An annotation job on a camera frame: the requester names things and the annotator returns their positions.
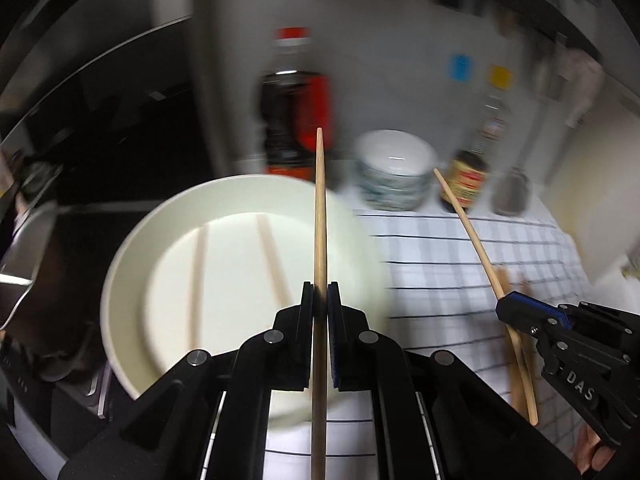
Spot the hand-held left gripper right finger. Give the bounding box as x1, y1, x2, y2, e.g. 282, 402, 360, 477
326, 280, 583, 480

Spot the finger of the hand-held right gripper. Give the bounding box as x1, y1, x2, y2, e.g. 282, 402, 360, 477
495, 301, 557, 342
500, 293, 577, 332

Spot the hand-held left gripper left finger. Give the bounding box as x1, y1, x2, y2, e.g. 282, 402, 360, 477
57, 282, 317, 480

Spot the wooden chopstick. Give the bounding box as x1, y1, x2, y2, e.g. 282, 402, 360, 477
433, 168, 540, 427
495, 266, 530, 418
310, 127, 328, 480

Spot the bunch of wooden chopsticks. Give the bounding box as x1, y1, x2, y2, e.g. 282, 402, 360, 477
190, 212, 296, 356

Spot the white divided container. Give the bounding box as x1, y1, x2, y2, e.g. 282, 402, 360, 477
100, 174, 391, 423

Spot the person's right hand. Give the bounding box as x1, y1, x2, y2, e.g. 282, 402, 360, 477
572, 422, 623, 476

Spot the white checkered cloth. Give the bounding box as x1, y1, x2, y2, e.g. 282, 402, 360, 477
265, 207, 608, 480

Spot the metal spatula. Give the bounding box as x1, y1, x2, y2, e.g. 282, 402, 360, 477
491, 110, 538, 216

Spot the white cutting board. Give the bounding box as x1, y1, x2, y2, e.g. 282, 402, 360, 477
550, 92, 640, 281

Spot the slim glass sauce bottle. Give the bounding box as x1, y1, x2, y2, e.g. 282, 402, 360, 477
439, 90, 511, 213

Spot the large dark sauce bottle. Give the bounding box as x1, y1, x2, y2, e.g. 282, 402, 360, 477
257, 25, 333, 178

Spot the hanging pale cloth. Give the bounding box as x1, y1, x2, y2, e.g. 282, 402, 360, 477
564, 50, 607, 127

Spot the yellow adhesive hook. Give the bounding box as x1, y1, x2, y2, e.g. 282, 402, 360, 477
489, 65, 513, 92

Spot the blue adhesive hook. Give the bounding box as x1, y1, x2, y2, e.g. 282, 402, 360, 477
450, 55, 473, 83

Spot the black kitchen appliance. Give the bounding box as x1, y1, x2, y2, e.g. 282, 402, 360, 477
0, 15, 216, 461

